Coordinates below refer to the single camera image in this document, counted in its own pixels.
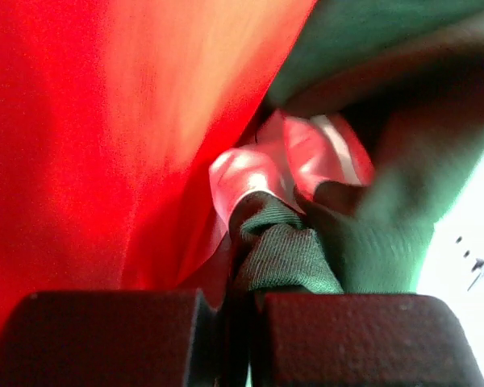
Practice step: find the green and grey t shirt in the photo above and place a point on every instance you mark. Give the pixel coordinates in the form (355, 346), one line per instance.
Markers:
(378, 123)

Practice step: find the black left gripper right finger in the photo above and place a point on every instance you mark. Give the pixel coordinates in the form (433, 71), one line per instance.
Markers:
(305, 339)

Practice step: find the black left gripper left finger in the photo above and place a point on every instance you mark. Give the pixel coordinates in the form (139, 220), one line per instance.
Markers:
(110, 338)

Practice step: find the red t shirt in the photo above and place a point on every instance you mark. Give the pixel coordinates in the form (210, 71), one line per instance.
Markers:
(111, 113)

